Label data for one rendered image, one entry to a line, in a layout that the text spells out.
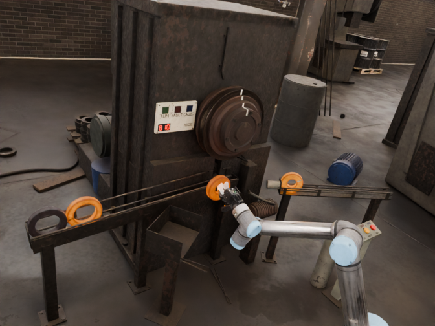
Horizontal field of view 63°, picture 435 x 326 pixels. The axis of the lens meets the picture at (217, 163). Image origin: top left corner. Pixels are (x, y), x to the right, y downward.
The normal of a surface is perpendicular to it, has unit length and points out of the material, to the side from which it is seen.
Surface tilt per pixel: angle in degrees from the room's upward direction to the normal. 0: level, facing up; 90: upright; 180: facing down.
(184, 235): 5
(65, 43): 90
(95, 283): 0
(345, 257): 83
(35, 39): 90
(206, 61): 90
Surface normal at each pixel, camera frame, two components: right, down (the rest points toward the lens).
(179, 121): 0.57, 0.45
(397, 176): -0.92, 0.04
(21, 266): 0.15, -0.88
